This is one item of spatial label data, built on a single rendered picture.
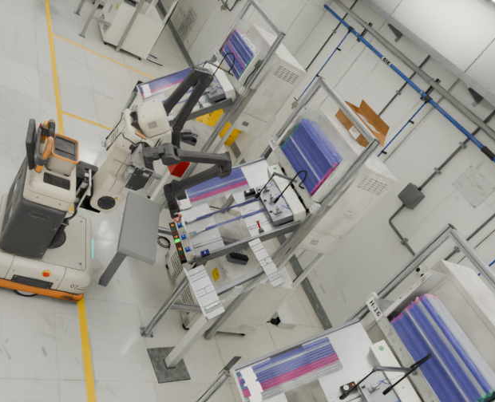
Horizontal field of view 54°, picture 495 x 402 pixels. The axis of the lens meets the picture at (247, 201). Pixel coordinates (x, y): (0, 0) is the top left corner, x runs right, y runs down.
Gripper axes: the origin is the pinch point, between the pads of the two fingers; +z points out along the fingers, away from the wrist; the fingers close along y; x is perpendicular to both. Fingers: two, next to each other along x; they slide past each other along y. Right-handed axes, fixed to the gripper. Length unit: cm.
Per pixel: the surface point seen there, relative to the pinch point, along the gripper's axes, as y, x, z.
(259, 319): -30, -37, 103
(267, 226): -25, -53, 8
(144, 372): -63, 48, 60
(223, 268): -22.7, -19.3, 37.6
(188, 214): 7.7, -8.4, 8.8
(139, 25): 440, -34, 62
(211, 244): -24.0, -15.7, 9.2
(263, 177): 19, -66, 7
